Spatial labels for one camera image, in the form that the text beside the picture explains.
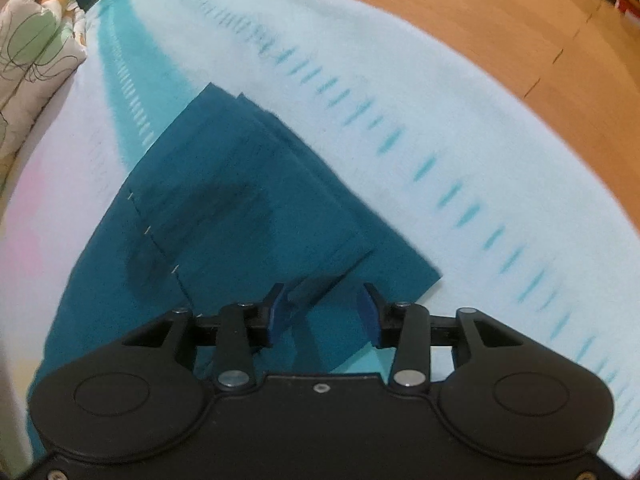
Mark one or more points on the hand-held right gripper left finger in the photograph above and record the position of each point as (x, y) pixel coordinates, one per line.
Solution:
(276, 316)

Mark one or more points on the floral print pillow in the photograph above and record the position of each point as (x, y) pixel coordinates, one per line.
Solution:
(30, 60)

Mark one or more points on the teal towel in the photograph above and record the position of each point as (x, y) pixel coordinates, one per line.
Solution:
(225, 185)

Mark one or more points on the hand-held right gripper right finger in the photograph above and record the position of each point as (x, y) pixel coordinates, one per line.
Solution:
(369, 318)

